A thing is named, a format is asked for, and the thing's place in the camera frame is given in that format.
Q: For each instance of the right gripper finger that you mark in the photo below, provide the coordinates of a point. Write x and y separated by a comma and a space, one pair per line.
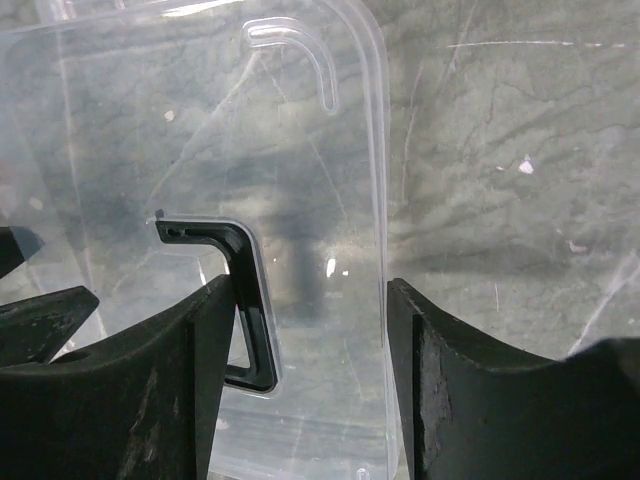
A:
140, 404
474, 407

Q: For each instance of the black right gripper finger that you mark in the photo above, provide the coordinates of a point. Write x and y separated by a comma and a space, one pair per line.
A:
18, 244
35, 329

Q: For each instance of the clear plastic box lid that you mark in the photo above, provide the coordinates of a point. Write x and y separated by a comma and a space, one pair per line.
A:
157, 145

